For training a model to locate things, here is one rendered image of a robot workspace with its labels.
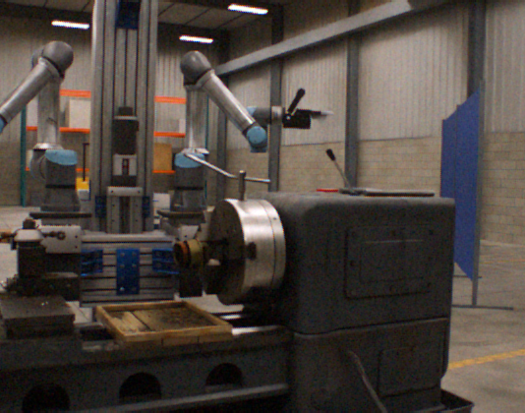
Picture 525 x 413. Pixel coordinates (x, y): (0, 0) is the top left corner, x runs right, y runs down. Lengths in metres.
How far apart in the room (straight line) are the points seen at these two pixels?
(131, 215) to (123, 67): 0.60
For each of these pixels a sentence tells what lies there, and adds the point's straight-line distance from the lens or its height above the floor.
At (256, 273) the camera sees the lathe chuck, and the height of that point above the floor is 1.04.
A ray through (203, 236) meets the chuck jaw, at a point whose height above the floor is 1.13.
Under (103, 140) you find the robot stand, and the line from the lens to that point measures 2.51.
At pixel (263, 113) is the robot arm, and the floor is 1.56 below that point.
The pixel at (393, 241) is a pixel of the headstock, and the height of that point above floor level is 1.12.
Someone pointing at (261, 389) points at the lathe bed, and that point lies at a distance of 1.77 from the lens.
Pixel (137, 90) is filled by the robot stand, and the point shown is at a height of 1.65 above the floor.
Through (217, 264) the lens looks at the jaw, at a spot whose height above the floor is 1.05.
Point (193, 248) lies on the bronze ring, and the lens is 1.73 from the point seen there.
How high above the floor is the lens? 1.31
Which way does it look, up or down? 3 degrees down
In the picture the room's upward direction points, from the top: 1 degrees clockwise
